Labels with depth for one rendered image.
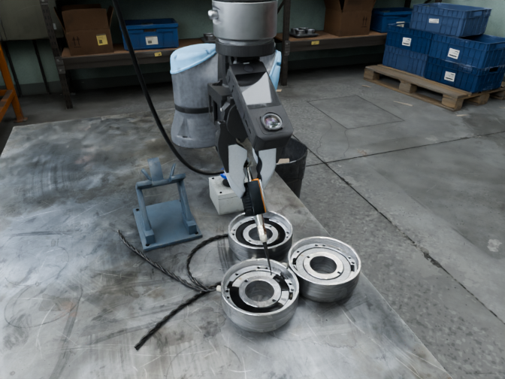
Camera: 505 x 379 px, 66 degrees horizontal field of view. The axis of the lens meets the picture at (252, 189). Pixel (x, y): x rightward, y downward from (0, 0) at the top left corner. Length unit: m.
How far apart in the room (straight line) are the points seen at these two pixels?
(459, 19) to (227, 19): 3.81
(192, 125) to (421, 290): 1.25
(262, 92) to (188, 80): 0.51
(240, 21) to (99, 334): 0.42
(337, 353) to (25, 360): 0.38
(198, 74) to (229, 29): 0.49
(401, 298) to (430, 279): 0.20
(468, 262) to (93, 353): 1.79
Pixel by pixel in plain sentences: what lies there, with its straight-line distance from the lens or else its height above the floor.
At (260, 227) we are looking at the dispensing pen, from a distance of 0.55.
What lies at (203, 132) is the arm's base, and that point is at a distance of 0.99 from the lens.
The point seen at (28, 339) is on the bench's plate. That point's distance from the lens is 0.60.
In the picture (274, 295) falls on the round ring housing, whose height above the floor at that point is 0.83.
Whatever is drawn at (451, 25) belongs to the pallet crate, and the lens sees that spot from 4.26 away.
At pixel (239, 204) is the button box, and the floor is 0.82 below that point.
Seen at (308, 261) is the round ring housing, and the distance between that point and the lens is 0.59.
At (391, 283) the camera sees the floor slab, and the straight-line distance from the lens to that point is 1.83.
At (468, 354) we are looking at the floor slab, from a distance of 1.69.
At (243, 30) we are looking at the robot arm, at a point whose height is 1.15.
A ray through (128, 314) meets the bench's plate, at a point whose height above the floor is 0.80.
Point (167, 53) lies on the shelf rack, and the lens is 3.92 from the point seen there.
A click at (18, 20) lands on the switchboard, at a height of 0.72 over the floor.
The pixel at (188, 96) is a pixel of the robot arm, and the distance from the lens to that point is 0.97.
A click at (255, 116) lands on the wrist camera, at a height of 1.07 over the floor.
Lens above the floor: 1.22
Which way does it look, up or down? 31 degrees down
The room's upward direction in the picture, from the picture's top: straight up
